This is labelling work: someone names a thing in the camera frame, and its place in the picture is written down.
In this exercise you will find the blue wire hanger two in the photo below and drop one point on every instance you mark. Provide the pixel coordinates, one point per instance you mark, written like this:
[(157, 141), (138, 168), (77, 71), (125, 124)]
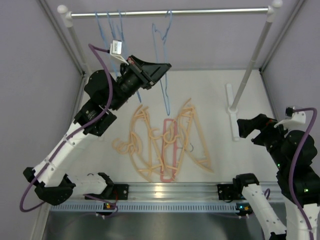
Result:
[(114, 37)]

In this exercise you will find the pink plastic hanger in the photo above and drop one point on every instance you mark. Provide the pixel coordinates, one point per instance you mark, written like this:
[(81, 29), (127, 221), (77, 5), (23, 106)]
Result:
[(169, 148)]

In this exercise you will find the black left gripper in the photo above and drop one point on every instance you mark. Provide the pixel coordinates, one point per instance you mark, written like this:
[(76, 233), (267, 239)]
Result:
[(148, 73)]

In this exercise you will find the beige plastic hanger right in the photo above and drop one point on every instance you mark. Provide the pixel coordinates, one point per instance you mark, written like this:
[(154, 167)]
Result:
[(188, 117)]

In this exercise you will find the beige plastic hanger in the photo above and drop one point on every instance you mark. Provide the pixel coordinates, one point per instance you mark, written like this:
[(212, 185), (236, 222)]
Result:
[(139, 171), (180, 152), (188, 117)]

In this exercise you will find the white slotted cable duct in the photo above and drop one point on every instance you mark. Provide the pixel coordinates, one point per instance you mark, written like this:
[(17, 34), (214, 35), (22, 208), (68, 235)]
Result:
[(152, 207)]

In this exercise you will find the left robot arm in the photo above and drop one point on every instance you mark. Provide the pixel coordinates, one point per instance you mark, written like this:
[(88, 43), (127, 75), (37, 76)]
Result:
[(53, 185)]

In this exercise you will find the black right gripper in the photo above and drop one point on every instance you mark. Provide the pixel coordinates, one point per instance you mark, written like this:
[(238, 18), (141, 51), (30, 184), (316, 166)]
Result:
[(261, 122)]

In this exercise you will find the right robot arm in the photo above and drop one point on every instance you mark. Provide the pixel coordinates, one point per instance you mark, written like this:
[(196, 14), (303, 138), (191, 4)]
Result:
[(292, 149)]

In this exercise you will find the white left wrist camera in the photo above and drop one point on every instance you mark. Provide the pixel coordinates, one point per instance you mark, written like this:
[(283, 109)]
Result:
[(115, 51)]

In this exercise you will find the white right rack foot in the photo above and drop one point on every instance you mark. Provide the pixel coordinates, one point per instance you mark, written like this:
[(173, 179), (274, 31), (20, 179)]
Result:
[(232, 113)]

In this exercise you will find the aluminium front rail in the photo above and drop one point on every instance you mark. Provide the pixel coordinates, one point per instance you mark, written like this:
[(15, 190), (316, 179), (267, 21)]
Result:
[(134, 192)]

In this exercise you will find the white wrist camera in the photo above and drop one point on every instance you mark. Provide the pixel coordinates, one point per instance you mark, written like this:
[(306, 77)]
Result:
[(115, 51), (293, 119)]

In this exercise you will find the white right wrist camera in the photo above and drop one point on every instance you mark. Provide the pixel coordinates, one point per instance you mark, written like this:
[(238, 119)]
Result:
[(293, 119)]

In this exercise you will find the beige plastic hanger centre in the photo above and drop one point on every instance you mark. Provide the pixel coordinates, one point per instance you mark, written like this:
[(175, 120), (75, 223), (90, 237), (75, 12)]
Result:
[(180, 152)]

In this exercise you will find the white right rack pole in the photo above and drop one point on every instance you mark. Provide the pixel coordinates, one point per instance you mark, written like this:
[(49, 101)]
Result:
[(271, 15)]

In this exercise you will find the beige small hanger left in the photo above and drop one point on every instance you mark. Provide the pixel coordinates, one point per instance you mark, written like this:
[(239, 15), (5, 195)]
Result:
[(125, 147)]

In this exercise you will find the blue wire hanger three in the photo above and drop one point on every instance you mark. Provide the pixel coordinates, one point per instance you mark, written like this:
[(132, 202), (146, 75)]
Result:
[(122, 36)]

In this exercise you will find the silver horizontal rack rod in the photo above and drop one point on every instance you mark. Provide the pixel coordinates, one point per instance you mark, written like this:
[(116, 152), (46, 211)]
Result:
[(177, 12)]

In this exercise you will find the beige plastic hanger far left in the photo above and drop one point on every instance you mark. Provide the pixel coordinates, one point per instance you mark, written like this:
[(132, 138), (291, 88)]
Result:
[(139, 171)]

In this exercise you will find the blue wire hanger one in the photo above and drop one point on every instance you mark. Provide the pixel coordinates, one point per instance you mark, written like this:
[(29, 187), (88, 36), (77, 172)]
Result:
[(106, 43)]

